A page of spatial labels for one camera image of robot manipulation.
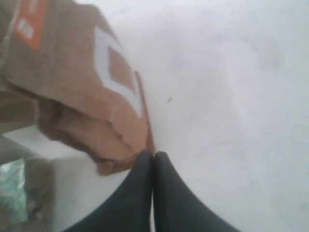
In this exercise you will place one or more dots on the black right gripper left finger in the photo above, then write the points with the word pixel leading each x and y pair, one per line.
pixel 128 209

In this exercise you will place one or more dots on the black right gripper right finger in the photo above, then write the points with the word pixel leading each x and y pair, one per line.
pixel 176 207

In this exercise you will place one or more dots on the clear jar yellow lid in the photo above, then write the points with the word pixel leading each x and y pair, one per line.
pixel 26 189

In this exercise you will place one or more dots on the brown pouch orange label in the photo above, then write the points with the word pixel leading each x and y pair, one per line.
pixel 63 68

